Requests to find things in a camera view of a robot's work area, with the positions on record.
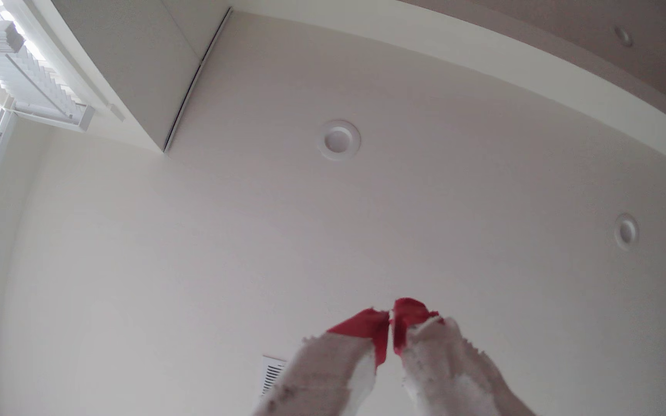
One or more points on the round recessed ceiling light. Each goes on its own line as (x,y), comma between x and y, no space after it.
(626,231)
(339,140)
(623,36)

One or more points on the white ceiling air vent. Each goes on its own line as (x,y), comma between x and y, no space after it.
(272,372)

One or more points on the raised white blind stack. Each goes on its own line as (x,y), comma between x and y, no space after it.
(26,81)

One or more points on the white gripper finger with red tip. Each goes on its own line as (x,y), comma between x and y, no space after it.
(333,370)
(443,370)

